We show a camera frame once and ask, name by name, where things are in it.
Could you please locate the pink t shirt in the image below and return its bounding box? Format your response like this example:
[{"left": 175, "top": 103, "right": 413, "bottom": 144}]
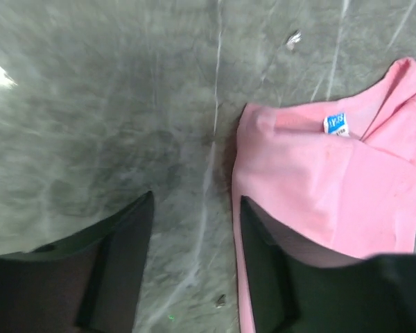
[{"left": 232, "top": 58, "right": 416, "bottom": 332}]

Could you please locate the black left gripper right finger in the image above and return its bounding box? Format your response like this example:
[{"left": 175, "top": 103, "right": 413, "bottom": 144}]
[{"left": 240, "top": 197, "right": 416, "bottom": 332}]

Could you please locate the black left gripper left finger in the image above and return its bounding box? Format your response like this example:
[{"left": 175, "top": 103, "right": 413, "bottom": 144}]
[{"left": 0, "top": 192, "right": 155, "bottom": 332}]

